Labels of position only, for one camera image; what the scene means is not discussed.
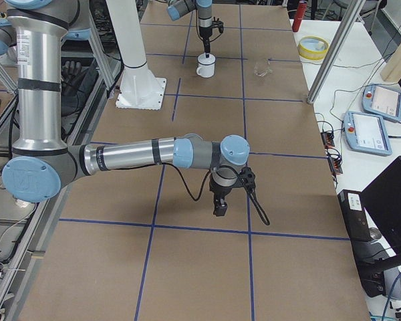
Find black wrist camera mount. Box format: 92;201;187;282
239;167;256;193

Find black monitor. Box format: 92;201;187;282
361;156;401;254

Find lower teach pendant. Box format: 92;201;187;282
343;111;392;156

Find upper teach pendant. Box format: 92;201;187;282
362;84;401;122

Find lower orange black connector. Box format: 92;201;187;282
328;156;343;175

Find teach pendant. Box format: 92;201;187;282
343;111;392;156
362;84;401;122

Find white enamel mug blue rim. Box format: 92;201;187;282
196;53;216;78

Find black looped cable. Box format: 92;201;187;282
160;163;271;226

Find red bottle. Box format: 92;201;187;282
291;0;308;33

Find blue network cable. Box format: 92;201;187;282
380;267;401;321

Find yellow tape roll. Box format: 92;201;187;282
297;36;329;61

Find aluminium frame post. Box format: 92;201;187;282
307;0;366;104

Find wooden beam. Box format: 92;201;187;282
380;43;401;83

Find blue tape grid lines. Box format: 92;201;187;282
58;13;350;321

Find upper orange black connector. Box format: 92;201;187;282
321;132;335;148

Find black computer box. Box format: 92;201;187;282
338;189;371;242

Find orange black connector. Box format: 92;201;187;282
328;156;343;175
321;132;335;148

